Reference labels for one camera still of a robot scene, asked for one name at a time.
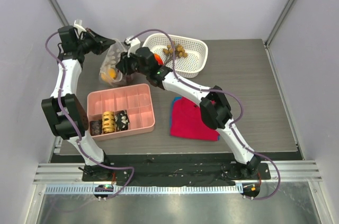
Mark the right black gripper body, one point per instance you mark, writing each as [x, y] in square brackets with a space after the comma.
[126, 63]

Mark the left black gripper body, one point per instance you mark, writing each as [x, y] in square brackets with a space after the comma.
[90, 43]

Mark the clear polka dot zip bag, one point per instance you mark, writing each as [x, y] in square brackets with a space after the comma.
[110, 61]

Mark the fake yellow grape bunch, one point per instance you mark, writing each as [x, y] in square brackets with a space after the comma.
[176, 50]

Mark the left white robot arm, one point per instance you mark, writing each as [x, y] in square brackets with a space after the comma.
[65, 115]

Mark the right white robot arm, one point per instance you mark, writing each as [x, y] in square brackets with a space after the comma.
[214, 107]

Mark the dark red fake grapes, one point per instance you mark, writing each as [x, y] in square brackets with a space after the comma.
[128, 79]

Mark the yellow fake fruit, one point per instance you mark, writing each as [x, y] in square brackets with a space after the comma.
[109, 75]

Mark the pink divided organizer tray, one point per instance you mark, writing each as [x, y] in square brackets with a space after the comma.
[134, 99]

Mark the white perforated plastic basket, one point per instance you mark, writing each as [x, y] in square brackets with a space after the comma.
[188, 66]

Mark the blue folded cloth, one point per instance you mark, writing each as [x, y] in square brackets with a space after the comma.
[171, 110]

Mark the black white patterned sock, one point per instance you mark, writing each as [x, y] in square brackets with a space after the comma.
[122, 121]

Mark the yellow patterned rolled sock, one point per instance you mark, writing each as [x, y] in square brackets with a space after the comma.
[108, 122]

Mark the brown patterned rolled sock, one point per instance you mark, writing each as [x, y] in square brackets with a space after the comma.
[96, 127]

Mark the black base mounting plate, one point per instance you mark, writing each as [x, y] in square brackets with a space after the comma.
[129, 160]

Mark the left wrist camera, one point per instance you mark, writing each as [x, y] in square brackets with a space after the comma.
[70, 35]

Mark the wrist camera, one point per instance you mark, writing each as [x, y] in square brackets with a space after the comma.
[70, 35]
[133, 43]

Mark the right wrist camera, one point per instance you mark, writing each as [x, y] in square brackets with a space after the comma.
[133, 43]

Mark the slotted white cable duct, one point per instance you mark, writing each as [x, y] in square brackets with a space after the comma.
[103, 189]

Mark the right aluminium frame post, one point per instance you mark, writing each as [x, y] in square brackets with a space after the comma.
[283, 15]

